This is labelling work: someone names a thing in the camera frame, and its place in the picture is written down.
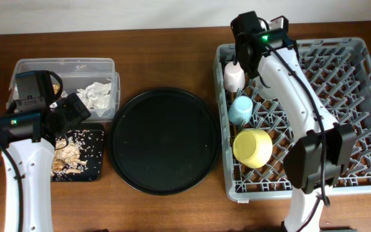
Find pink cup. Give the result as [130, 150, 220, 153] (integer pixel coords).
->
[224, 62, 245, 92]

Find blue cup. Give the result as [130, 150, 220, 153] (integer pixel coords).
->
[228, 95, 253, 126]

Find yellow bowl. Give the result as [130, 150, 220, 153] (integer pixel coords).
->
[233, 129, 272, 169]

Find white tissue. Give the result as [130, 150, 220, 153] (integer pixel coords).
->
[75, 82, 113, 120]

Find gold foil wrapper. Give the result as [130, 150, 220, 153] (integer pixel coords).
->
[53, 84, 61, 94]

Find food scraps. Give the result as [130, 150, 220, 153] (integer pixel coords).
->
[50, 130, 104, 177]

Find grey plate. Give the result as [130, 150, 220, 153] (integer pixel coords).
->
[255, 77, 276, 100]

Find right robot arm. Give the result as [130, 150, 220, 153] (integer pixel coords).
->
[231, 11, 356, 231]

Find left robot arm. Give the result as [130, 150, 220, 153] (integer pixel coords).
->
[0, 70, 91, 231]

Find grey dishwasher rack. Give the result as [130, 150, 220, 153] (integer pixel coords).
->
[213, 37, 371, 203]

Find clear plastic waste bin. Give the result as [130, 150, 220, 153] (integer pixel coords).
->
[13, 57, 120, 122]

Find black round tray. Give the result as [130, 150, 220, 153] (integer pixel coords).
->
[108, 88, 221, 196]

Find black rectangular tray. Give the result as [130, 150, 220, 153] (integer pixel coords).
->
[50, 122, 106, 183]

